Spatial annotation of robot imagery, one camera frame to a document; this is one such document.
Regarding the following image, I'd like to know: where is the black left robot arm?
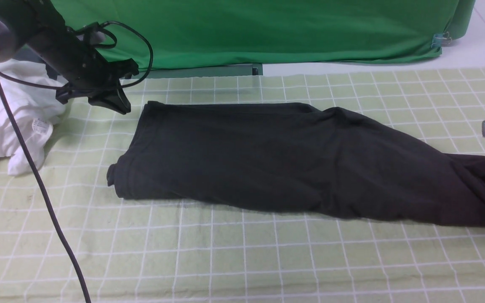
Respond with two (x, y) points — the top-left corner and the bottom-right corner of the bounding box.
(0, 0), (139, 169)

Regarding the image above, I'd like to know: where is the dark gray long-sleeve top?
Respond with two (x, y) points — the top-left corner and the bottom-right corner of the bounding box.
(107, 101), (485, 228)

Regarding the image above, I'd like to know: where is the green checkered tablecloth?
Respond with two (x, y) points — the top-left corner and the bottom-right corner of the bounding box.
(0, 66), (485, 303)

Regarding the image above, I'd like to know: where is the teal binder clip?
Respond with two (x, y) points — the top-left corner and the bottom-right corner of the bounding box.
(430, 32), (453, 48)

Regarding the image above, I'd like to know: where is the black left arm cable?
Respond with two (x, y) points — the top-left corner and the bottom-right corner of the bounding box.
(0, 20), (155, 303)

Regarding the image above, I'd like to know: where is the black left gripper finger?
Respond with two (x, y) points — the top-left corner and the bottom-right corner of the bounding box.
(88, 88), (131, 115)

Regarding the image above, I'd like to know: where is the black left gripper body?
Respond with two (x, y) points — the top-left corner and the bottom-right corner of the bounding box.
(32, 32), (139, 104)

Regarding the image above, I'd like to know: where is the dark green metal base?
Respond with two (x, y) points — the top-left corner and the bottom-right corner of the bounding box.
(121, 63), (263, 80)

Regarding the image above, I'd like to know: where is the green backdrop cloth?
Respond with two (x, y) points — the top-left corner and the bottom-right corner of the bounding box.
(53, 0), (474, 69)

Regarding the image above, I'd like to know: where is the white crumpled shirt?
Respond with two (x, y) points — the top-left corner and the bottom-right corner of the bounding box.
(0, 59), (65, 176)

